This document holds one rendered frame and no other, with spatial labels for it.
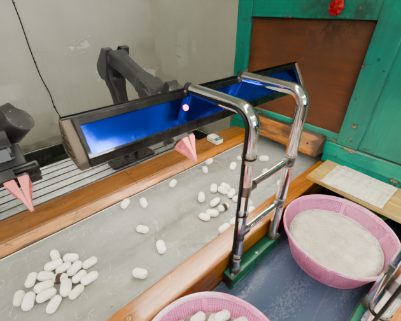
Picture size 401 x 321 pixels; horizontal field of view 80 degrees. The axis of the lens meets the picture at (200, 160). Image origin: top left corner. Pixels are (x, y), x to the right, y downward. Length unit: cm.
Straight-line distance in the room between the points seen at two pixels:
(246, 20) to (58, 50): 183
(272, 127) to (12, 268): 90
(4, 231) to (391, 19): 112
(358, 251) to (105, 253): 62
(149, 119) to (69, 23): 220
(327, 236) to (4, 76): 240
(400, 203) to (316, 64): 49
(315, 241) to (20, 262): 72
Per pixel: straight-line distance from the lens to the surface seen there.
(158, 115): 43
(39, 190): 107
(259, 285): 67
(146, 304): 54
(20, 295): 66
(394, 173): 94
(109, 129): 39
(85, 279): 61
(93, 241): 70
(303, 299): 68
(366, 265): 73
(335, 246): 72
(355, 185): 88
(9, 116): 66
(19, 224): 80
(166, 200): 76
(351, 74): 91
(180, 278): 56
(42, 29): 253
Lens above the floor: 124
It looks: 33 degrees down
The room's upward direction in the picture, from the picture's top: straight up
